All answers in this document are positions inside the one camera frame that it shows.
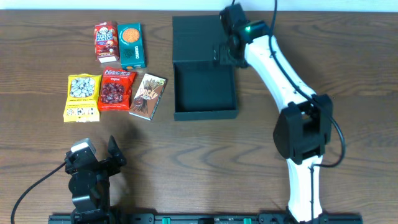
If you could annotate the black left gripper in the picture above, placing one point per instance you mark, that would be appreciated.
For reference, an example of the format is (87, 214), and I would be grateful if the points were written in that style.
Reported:
(114, 152)

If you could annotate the red Hacks candy bag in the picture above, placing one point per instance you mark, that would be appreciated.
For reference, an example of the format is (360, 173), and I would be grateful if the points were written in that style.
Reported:
(115, 91)

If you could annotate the brown Pocky box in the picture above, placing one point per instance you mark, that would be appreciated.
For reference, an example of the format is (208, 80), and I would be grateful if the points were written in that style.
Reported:
(147, 97)

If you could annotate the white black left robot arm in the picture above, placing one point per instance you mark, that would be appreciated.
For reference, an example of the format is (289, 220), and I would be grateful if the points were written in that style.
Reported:
(90, 184)

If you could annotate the red Hello Panda box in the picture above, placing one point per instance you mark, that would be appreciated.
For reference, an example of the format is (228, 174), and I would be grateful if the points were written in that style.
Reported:
(106, 42)

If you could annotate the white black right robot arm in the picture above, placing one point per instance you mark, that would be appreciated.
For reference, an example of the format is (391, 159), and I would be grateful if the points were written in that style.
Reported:
(303, 127)

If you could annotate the teal coconut cookies box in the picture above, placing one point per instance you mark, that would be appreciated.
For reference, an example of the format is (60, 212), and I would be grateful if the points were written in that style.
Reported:
(131, 46)

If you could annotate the yellow Hacks candy bag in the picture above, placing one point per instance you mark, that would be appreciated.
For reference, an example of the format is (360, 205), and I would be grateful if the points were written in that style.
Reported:
(82, 101)

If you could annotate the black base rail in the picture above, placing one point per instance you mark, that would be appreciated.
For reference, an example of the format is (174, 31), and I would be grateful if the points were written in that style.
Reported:
(263, 218)

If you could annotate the black container box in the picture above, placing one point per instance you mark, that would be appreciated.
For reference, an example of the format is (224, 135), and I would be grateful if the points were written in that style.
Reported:
(204, 88)

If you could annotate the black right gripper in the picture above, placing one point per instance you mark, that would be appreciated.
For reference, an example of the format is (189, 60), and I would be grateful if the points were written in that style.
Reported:
(223, 58)

